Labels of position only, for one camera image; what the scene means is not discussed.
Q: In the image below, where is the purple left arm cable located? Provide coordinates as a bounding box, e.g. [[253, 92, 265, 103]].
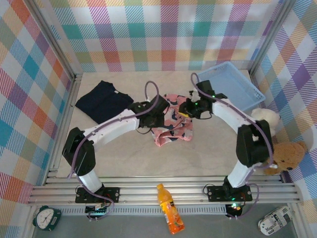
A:
[[66, 81, 171, 222]]

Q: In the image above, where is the newspaper print pouch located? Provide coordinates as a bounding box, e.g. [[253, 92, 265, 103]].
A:
[[258, 206, 293, 236]]

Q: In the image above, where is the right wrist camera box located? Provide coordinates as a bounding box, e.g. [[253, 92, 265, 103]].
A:
[[187, 89, 202, 102]]

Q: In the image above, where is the white teddy bear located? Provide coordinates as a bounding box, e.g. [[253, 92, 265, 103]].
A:
[[251, 108, 280, 136]]

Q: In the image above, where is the navy blue shirt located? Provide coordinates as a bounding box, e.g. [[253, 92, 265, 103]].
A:
[[75, 80, 134, 124]]

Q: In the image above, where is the light blue plastic basket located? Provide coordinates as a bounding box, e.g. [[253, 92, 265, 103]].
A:
[[197, 61, 266, 112]]

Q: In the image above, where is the orange juice bottle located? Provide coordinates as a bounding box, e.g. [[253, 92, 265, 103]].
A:
[[156, 183, 186, 235]]

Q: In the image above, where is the aluminium left side rail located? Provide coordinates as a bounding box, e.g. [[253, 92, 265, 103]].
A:
[[43, 74, 84, 185]]

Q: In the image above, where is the aluminium frame post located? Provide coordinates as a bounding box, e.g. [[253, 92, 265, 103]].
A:
[[247, 0, 298, 75], [24, 0, 84, 79]]

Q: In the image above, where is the green alarm clock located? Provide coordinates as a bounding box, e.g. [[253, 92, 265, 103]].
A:
[[32, 205, 62, 233]]

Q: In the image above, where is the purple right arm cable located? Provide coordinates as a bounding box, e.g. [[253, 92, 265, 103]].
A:
[[190, 72, 275, 220]]

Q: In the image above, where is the aluminium right frame post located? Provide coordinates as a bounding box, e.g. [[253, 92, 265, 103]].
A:
[[247, 0, 298, 75]]

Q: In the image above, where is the brown teddy bear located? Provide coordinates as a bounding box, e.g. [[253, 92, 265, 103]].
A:
[[262, 141, 309, 176]]

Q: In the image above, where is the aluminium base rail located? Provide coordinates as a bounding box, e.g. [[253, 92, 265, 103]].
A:
[[26, 176, 305, 206]]

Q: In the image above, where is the aluminium left frame post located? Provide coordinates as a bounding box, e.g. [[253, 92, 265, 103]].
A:
[[24, 0, 84, 79]]

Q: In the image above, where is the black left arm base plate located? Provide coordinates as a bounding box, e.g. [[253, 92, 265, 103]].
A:
[[75, 186, 121, 204]]

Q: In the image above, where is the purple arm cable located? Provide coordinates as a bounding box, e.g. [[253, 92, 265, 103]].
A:
[[66, 81, 171, 222], [190, 72, 275, 220]]

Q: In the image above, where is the grey slotted cable duct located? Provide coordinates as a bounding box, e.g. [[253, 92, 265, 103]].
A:
[[59, 207, 228, 216]]

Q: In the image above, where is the pink patterned garment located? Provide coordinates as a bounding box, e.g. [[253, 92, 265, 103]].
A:
[[151, 93, 194, 147]]

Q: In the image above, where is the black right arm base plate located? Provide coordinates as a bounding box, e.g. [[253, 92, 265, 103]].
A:
[[206, 184, 253, 203]]

